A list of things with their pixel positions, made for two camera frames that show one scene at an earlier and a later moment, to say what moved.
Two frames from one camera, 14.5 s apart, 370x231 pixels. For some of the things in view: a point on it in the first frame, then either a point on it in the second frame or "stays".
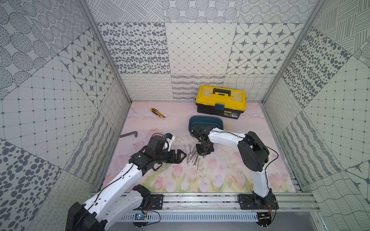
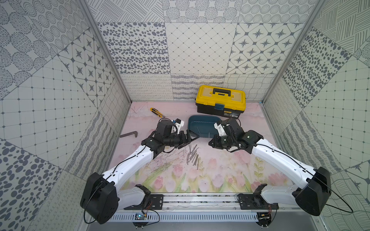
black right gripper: (201, 152) -> (215, 138)
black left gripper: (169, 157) -> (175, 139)
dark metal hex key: (135, 132) stays
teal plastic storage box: (203, 121) stays
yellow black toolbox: (227, 102) stays
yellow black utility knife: (157, 112) stays
